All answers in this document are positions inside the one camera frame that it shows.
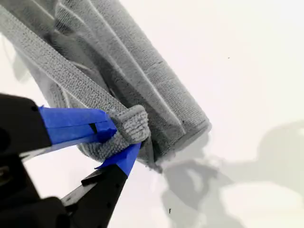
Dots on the grey striped towel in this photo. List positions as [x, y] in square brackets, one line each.
[142, 71]

